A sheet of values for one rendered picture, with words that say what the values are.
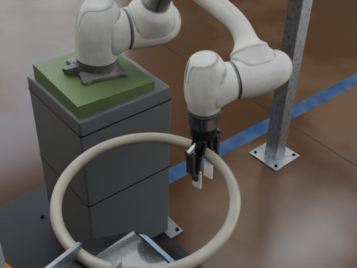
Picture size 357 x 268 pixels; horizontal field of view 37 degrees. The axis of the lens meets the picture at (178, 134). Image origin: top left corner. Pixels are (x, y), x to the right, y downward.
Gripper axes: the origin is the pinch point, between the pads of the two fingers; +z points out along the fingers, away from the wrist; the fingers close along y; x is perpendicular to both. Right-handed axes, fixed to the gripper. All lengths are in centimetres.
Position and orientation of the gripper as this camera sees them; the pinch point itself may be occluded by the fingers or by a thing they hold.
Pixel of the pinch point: (202, 174)
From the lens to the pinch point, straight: 158.7
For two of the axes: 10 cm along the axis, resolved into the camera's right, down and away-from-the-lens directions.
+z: 0.2, 7.4, 6.7
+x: 7.4, 4.4, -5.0
